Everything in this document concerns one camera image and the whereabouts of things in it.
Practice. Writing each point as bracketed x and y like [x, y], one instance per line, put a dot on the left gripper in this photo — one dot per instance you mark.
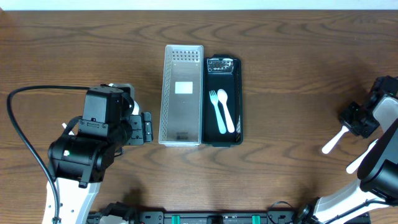
[141, 129]

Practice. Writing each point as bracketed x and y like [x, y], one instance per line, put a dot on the black mounting rail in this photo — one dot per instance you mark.
[121, 213]

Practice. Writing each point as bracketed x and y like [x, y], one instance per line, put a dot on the black perforated plastic tray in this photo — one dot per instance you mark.
[222, 72]

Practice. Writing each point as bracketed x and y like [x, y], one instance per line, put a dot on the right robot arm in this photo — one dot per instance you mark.
[376, 183]

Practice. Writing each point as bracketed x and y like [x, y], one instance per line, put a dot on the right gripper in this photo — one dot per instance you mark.
[345, 119]

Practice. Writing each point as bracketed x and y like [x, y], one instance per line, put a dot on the white plastic fork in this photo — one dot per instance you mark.
[326, 149]
[353, 166]

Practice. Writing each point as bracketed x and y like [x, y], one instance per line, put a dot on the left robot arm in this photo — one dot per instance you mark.
[89, 144]

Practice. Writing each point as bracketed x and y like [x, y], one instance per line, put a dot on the pale green plastic fork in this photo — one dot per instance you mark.
[220, 122]

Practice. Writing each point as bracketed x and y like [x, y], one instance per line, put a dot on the white perforated plastic tray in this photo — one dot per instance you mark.
[182, 94]

